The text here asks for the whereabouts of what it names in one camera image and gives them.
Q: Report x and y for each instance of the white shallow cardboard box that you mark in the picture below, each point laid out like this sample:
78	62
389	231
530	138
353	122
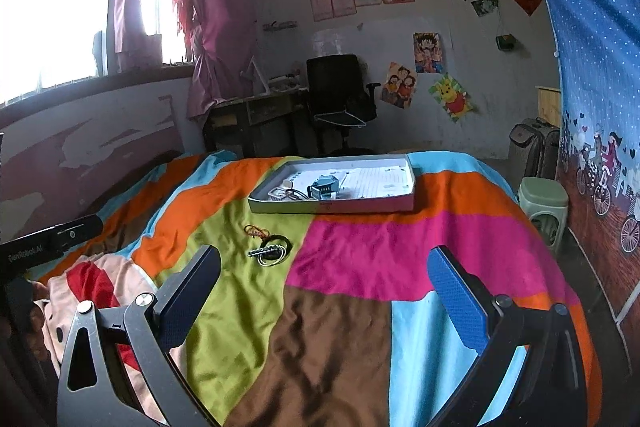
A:
370	192

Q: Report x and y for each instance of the anime character poster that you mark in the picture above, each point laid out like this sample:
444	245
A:
429	53

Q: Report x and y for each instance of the light wooden board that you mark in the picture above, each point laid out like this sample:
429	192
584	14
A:
549	107

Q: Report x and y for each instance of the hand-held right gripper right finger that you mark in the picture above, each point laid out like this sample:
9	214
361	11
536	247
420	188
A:
457	302

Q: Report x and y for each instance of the small wall shelf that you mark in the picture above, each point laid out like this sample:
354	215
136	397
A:
280	26

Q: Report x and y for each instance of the black dotted hair clip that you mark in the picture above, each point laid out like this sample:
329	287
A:
262	252

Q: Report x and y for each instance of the long pink curtain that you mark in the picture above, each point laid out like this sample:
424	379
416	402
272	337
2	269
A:
215	7

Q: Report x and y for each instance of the colourful patchwork blanket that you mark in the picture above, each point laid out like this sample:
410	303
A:
340	297

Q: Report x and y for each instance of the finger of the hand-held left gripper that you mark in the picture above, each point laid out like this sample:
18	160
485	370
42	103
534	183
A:
80	232

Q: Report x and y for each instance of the green wall photo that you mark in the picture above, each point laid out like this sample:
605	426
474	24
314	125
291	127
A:
485	4

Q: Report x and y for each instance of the blue wrist watch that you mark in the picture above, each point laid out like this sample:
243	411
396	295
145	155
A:
325	188

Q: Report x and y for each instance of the blue printed curtain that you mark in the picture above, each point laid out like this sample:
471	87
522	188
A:
595	57

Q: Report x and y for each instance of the person's left hand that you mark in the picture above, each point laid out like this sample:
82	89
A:
40	322

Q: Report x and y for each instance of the yellow bear poster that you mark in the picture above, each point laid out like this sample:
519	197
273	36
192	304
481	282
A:
452	98

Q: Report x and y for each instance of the barred window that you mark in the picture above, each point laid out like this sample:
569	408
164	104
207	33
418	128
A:
60	7

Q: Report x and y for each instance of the small green hanging bag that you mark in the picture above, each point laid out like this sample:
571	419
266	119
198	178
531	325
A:
506	43

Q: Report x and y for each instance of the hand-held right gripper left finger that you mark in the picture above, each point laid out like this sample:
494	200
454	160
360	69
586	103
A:
187	302

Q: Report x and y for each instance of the white clothes hanger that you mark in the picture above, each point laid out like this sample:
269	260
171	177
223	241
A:
345	116

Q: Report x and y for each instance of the red tassel cloth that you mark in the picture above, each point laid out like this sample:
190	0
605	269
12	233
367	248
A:
182	9

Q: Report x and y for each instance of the green plastic stool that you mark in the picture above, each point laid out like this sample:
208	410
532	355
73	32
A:
542	202

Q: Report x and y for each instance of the grey suitcase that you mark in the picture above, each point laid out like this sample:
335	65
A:
532	147

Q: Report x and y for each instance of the black office chair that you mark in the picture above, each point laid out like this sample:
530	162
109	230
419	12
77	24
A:
332	79

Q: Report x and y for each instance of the cartoon family poster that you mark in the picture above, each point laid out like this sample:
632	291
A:
399	85

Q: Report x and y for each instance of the dark wooden desk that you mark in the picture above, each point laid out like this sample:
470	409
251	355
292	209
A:
250	112

